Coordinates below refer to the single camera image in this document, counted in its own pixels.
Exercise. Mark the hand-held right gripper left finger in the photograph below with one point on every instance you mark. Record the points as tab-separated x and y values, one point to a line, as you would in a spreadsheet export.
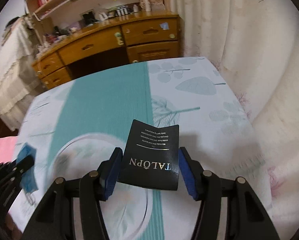
112	175

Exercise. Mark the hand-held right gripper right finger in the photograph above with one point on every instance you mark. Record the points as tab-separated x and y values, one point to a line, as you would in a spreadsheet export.
189	175

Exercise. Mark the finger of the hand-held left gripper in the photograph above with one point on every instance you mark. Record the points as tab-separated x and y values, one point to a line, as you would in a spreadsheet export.
27	163

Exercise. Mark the blue face mask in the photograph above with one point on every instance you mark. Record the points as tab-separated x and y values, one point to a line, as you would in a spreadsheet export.
27	149

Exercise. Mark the black card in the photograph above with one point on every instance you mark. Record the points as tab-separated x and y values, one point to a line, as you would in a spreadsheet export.
149	160

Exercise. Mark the white round plate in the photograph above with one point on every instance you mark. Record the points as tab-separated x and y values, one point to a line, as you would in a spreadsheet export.
129	205

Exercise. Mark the table with leaf tablecloth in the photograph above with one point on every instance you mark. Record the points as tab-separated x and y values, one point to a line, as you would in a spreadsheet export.
102	105

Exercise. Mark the cream lace furniture cover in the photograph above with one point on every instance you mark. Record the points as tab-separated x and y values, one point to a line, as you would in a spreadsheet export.
12	75

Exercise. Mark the wooden desk with drawers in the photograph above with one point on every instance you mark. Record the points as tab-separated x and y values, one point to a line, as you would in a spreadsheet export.
99	42

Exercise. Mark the green and cream hook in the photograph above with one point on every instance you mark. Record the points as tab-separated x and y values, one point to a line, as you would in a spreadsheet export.
119	38

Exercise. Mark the white leaf print curtain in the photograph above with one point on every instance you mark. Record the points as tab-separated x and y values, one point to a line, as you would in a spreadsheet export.
252	42

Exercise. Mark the blue sticker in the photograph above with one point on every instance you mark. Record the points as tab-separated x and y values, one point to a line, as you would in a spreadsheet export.
164	26

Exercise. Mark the white bottle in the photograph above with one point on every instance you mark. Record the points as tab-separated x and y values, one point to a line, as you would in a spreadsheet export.
146	4

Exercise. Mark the wooden bookshelf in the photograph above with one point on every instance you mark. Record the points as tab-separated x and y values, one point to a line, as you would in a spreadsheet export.
94	0

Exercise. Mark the pale gift bag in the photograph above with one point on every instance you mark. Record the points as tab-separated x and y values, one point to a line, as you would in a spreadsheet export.
157	0

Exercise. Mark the black photo frame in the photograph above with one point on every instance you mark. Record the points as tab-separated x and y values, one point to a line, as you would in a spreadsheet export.
87	16

